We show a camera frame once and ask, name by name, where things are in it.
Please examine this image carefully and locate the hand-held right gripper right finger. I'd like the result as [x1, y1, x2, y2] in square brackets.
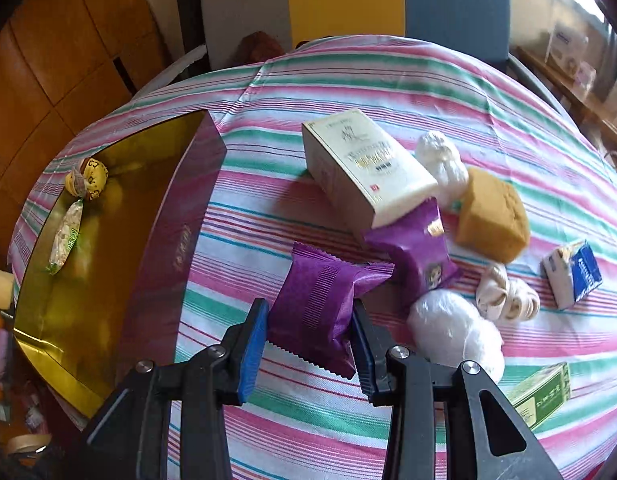
[351, 299, 564, 480]

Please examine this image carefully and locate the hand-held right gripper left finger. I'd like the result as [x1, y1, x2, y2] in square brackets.
[81, 297, 272, 480]

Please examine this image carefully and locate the plain purple snack packet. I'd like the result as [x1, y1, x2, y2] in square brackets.
[266, 241, 395, 380]

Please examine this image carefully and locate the large white ball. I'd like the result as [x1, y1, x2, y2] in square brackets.
[407, 290, 505, 383]

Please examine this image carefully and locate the purple gift box gold interior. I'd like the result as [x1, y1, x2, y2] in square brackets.
[12, 109, 228, 418]

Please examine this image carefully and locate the cream carton box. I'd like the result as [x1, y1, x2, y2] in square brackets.
[302, 108, 439, 231]

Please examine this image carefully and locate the green carton box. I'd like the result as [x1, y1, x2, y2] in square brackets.
[503, 361, 572, 431]

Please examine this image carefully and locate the blue and white packet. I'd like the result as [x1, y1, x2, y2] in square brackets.
[541, 240, 603, 310]

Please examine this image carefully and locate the purple cartoon snack packet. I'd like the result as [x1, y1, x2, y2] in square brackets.
[363, 197, 462, 293]

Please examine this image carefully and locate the white twisted pastry pack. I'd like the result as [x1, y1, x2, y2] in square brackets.
[476, 262, 541, 322]

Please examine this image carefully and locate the tan wrapped cake block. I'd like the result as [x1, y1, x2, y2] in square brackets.
[456, 167, 532, 264]

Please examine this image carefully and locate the small white plastic bag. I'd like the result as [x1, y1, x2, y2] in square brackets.
[415, 131, 469, 208]

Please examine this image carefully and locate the green and white snack packet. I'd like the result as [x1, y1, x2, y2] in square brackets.
[48, 199, 84, 276]

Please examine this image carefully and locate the yellow patterned wrapped candy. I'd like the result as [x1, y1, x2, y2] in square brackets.
[65, 157, 109, 202]

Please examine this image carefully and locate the tape roll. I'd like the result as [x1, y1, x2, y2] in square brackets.
[6, 432, 52, 456]

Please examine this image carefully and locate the brown plush object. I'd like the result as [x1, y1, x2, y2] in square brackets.
[237, 31, 285, 64]

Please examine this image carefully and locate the wooden side shelf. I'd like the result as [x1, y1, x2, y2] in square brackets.
[509, 45, 617, 161]

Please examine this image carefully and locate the grey yellow blue chair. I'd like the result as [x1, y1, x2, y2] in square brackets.
[133, 0, 564, 116]

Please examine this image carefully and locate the wooden cabinet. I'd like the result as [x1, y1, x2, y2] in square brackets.
[0, 0, 189, 256]

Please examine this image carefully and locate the pale pink box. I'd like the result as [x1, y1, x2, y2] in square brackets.
[571, 62, 597, 96]

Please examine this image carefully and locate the white cardboard box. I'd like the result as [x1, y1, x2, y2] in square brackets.
[543, 20, 589, 68]

